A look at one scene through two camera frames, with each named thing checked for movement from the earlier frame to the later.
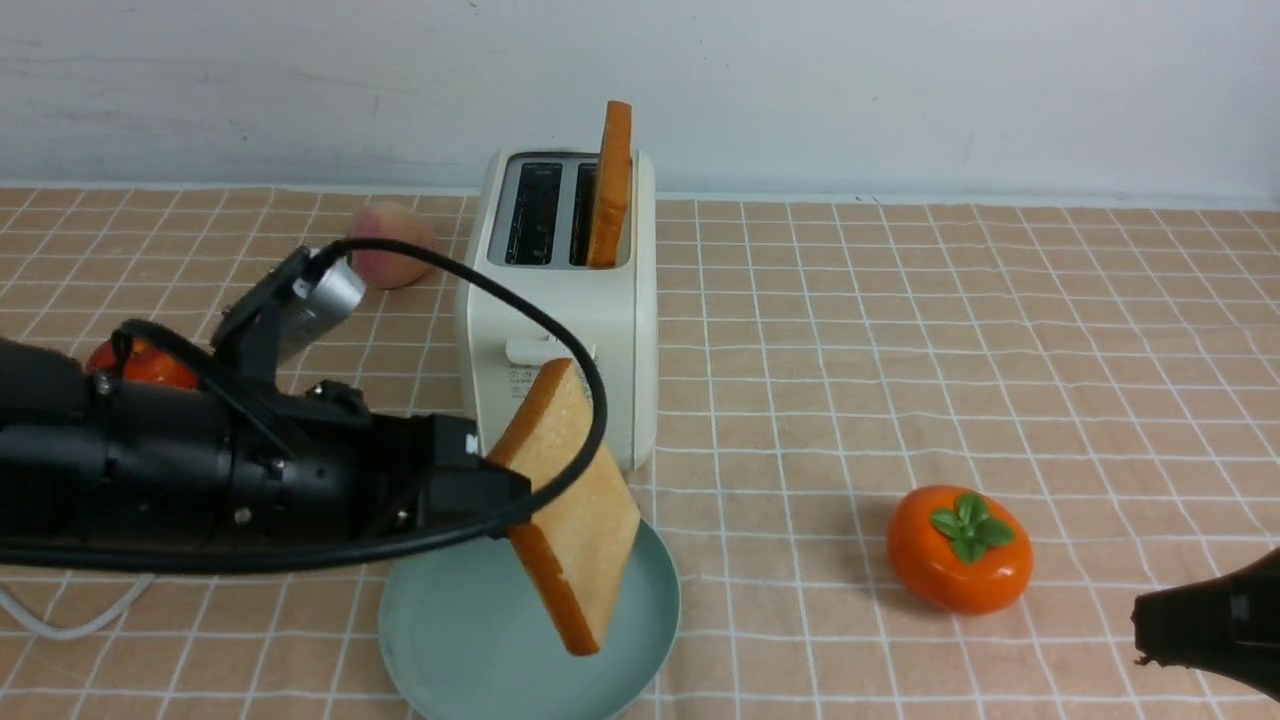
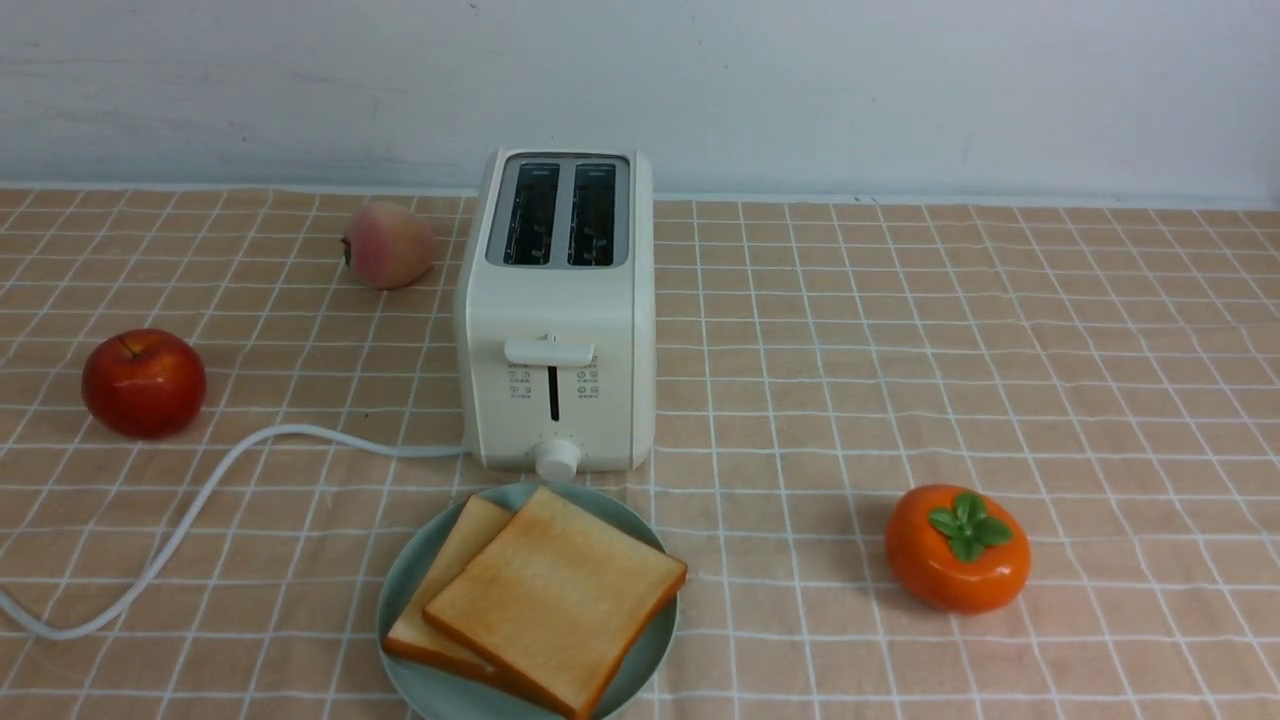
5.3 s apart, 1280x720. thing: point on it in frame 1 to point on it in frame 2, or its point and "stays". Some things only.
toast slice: x=554 y=426 to x=412 y=637
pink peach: x=390 y=269 stays
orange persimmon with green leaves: x=959 y=548 stays
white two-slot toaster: x=532 y=236 stays
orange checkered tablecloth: x=910 y=459 stays
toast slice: x=611 y=205 to x=552 y=596
